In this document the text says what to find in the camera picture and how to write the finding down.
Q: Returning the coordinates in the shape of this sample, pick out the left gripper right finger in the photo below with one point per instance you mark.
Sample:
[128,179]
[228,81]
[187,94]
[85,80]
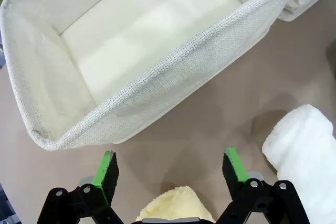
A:
[236,174]

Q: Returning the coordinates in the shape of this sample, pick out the yellow towel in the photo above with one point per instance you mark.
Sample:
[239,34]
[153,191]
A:
[176,203]

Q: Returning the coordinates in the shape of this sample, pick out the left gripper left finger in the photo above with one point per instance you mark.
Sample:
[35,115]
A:
[103,179]

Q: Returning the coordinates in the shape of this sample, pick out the white towel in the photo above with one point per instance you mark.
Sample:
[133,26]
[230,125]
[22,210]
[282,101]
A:
[302,150]

